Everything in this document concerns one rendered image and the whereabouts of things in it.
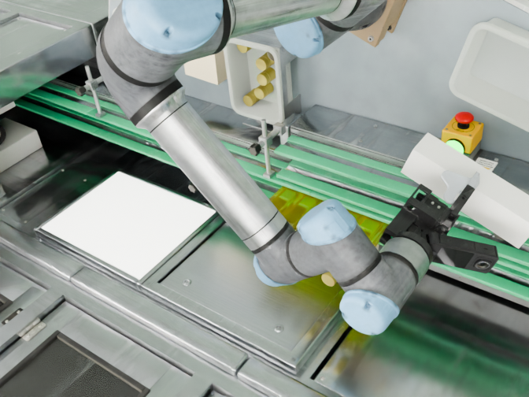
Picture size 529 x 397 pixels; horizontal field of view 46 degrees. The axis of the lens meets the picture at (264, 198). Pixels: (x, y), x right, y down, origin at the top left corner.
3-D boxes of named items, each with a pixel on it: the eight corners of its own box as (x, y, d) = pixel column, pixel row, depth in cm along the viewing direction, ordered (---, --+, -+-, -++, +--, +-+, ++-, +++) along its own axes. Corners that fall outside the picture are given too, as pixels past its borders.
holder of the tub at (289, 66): (253, 113, 183) (237, 126, 178) (243, 24, 166) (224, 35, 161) (302, 128, 175) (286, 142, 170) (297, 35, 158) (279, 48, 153)
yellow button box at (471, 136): (452, 139, 147) (438, 155, 143) (455, 112, 143) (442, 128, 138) (481, 147, 144) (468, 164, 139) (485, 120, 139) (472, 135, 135)
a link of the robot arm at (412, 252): (427, 272, 92) (405, 300, 98) (439, 254, 94) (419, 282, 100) (383, 243, 93) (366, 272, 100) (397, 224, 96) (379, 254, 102)
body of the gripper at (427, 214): (423, 179, 104) (390, 220, 96) (468, 209, 101) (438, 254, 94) (406, 208, 109) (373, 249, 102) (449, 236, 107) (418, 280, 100)
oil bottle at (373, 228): (376, 213, 157) (332, 266, 144) (377, 196, 154) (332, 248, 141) (397, 220, 154) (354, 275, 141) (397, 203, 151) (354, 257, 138)
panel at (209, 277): (120, 174, 202) (35, 235, 181) (118, 166, 200) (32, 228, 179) (371, 278, 157) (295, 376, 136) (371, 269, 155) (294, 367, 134)
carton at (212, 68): (201, 63, 184) (185, 74, 180) (195, 11, 174) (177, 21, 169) (234, 73, 178) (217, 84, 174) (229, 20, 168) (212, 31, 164)
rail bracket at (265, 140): (279, 160, 167) (252, 185, 159) (275, 105, 156) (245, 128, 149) (289, 163, 165) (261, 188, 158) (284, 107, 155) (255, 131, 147)
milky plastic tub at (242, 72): (249, 98, 180) (231, 113, 174) (241, 24, 166) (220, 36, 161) (301, 113, 171) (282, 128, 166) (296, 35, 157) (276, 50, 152)
